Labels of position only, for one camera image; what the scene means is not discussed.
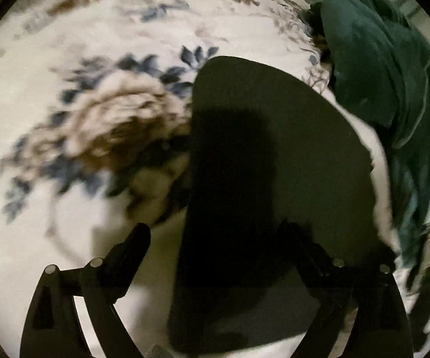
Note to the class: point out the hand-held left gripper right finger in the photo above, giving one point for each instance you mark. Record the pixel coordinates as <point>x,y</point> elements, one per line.
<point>302,248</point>

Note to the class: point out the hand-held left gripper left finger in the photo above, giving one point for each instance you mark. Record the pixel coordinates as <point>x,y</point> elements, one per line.
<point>131,248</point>

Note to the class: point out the floral bedspread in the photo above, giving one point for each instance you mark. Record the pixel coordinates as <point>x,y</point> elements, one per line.
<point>88,194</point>

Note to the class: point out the dark green fleece blanket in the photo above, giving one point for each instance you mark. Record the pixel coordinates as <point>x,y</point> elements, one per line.
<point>386,74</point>

